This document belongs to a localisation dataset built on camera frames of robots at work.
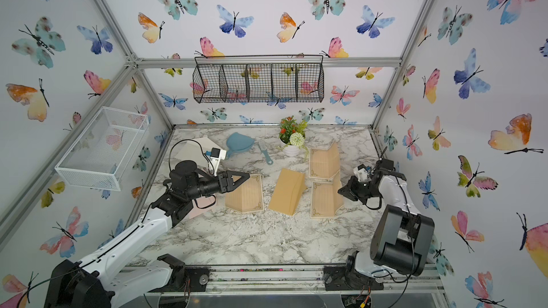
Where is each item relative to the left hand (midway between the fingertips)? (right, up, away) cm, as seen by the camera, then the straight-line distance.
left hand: (248, 176), depth 71 cm
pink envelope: (-14, -8, -4) cm, 16 cm away
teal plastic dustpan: (-13, +12, +44) cm, 47 cm away
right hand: (+36, -8, +14) cm, 39 cm away
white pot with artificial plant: (+16, +15, +24) cm, 32 cm away
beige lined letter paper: (+30, -13, +20) cm, 38 cm away
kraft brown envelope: (+14, -10, +25) cm, 30 cm away
